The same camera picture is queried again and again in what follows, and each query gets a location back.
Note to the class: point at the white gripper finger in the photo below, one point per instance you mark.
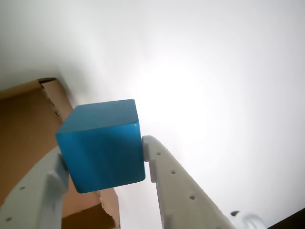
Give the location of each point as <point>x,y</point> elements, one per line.
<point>181,200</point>
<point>31,205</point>

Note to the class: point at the blue cube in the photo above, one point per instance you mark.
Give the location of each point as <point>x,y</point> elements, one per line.
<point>100,148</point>

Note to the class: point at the brown cardboard box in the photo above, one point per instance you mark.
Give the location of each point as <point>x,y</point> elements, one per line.
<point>21,124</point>

